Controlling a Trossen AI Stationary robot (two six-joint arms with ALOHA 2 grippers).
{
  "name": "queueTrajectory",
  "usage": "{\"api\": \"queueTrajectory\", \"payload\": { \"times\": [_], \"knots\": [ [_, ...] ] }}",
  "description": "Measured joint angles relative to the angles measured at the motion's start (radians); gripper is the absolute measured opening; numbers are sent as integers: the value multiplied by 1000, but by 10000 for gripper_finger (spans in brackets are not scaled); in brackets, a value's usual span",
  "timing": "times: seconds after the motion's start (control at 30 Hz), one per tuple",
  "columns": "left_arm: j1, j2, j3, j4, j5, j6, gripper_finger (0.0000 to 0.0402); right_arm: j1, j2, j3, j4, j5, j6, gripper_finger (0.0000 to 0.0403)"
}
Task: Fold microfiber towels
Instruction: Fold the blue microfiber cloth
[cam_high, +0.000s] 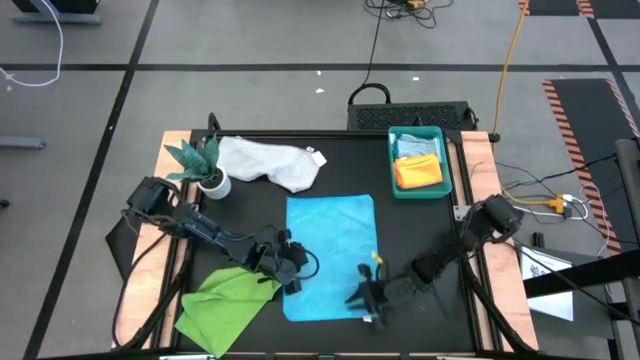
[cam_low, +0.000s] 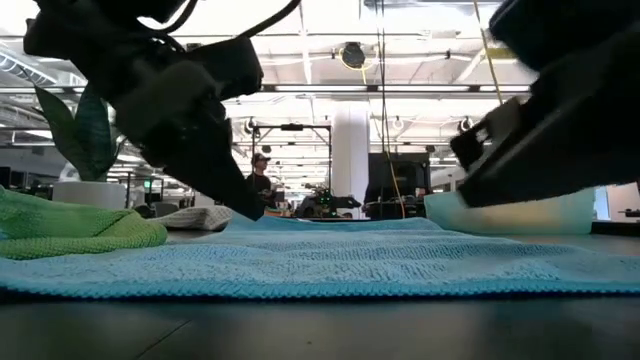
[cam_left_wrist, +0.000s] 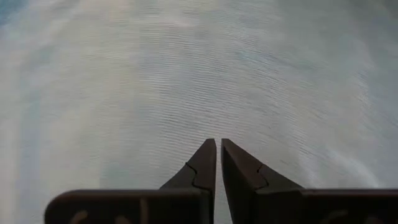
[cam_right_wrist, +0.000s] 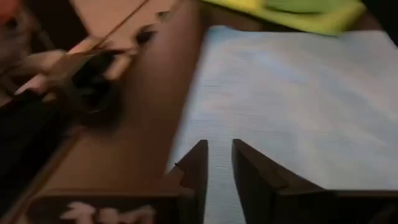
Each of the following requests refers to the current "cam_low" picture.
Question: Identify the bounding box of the white round pillar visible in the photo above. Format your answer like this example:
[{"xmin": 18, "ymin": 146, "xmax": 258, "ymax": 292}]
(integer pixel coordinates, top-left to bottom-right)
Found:
[{"xmin": 331, "ymin": 102, "xmax": 371, "ymax": 219}]

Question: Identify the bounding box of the long ceiling light rail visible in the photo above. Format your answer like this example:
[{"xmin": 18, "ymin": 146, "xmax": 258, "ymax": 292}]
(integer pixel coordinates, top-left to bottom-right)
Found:
[{"xmin": 219, "ymin": 83, "xmax": 531, "ymax": 95}]

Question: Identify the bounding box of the blue microfiber towel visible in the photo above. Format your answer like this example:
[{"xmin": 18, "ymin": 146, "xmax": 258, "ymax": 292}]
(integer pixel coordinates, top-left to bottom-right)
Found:
[{"xmin": 0, "ymin": 213, "xmax": 640, "ymax": 300}]

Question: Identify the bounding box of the black hanging cable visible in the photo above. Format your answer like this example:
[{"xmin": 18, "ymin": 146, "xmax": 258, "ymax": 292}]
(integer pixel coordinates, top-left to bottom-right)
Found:
[{"xmin": 374, "ymin": 0, "xmax": 394, "ymax": 154}]

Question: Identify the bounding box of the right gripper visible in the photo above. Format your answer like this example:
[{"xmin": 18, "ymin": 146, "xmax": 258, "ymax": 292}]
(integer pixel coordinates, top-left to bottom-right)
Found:
[{"xmin": 457, "ymin": 29, "xmax": 640, "ymax": 209}]

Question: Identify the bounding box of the person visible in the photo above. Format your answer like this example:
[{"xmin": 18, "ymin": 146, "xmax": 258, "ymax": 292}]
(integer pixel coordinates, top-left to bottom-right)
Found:
[{"xmin": 244, "ymin": 152, "xmax": 275, "ymax": 209}]

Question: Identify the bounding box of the black ceiling cable reel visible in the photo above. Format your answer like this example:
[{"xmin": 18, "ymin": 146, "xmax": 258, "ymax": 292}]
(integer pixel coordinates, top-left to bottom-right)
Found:
[{"xmin": 340, "ymin": 42, "xmax": 366, "ymax": 70}]

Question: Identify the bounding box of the yellow hanging cable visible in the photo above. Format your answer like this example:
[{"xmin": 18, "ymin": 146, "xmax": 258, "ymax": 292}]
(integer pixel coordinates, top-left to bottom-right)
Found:
[{"xmin": 472, "ymin": 0, "xmax": 506, "ymax": 106}]

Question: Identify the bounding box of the artificial green plant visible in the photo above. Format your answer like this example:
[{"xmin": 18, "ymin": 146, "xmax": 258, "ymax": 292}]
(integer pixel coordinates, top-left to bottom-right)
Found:
[{"xmin": 33, "ymin": 84, "xmax": 126, "ymax": 182}]

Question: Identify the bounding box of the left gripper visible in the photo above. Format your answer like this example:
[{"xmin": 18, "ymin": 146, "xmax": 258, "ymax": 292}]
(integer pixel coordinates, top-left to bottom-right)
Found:
[{"xmin": 112, "ymin": 59, "xmax": 266, "ymax": 221}]

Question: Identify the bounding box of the green microfiber towel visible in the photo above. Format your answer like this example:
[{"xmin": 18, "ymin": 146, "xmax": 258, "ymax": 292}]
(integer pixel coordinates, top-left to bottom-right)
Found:
[{"xmin": 0, "ymin": 184, "xmax": 169, "ymax": 261}]

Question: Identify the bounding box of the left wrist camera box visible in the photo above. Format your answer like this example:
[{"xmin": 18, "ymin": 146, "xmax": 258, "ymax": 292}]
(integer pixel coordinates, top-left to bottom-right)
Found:
[{"xmin": 189, "ymin": 35, "xmax": 265, "ymax": 101}]

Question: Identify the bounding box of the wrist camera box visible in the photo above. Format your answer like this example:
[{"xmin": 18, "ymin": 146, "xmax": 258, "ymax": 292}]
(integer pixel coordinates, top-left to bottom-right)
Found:
[
  {"xmin": 448, "ymin": 97, "xmax": 526, "ymax": 174},
  {"xmin": 189, "ymin": 35, "xmax": 265, "ymax": 101}
]

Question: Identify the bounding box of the teal plastic bin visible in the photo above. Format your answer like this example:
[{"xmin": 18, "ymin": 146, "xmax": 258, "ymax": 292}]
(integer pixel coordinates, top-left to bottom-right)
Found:
[{"xmin": 423, "ymin": 187, "xmax": 597, "ymax": 236}]

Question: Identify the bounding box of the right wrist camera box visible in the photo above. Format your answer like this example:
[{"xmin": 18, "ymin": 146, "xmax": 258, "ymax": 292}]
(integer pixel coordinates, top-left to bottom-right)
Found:
[{"xmin": 448, "ymin": 97, "xmax": 526, "ymax": 174}]

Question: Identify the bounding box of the white grey microfiber towel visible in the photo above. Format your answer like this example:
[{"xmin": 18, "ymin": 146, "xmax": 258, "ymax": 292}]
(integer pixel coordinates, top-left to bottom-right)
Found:
[{"xmin": 149, "ymin": 205, "xmax": 235, "ymax": 232}]

